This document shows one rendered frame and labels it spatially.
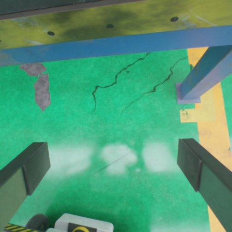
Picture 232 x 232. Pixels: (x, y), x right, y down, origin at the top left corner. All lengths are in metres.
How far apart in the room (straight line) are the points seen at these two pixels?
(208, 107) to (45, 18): 0.88
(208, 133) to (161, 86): 0.34
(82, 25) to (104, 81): 0.72
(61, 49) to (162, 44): 0.23
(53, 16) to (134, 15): 0.12
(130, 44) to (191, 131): 0.67
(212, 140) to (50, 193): 0.91
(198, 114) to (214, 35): 0.60
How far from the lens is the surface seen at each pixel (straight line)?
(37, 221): 1.00
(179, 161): 0.17
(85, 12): 0.29
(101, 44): 0.41
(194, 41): 0.44
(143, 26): 0.31
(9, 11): 0.33
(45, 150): 0.17
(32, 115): 1.13
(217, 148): 1.01
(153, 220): 1.01
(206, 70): 0.66
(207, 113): 1.01
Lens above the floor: 0.93
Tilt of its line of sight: 79 degrees down
